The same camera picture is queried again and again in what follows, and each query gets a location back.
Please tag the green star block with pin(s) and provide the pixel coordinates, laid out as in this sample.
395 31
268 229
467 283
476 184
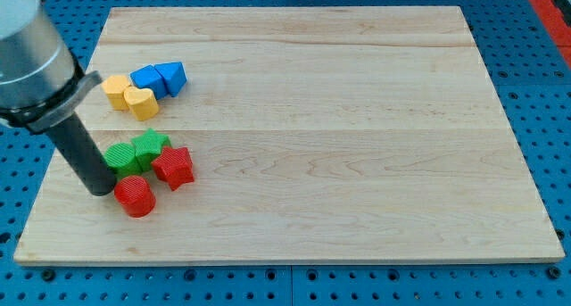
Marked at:
148 147

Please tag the green cylinder block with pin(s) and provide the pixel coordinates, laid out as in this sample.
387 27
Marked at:
121 159

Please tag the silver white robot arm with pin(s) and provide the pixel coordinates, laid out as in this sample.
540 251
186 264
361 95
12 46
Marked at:
42 83

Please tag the red star block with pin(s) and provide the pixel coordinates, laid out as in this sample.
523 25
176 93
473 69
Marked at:
174 166

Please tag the light wooden board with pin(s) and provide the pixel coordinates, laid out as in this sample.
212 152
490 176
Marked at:
319 135

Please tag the blue triangle block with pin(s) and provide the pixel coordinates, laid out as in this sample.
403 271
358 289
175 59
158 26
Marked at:
173 75

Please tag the yellow heart block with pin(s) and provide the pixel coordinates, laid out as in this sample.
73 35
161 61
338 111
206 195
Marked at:
141 102

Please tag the blue cube block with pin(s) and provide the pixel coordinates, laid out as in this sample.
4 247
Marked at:
149 77

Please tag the red cylinder block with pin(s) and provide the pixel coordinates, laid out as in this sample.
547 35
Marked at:
135 196

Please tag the yellow hexagon block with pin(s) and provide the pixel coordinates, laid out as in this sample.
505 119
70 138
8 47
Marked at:
114 87

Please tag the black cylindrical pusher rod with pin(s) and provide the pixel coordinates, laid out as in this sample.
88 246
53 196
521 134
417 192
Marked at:
78 148

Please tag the red strip at corner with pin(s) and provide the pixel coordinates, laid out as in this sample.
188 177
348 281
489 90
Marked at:
555 17

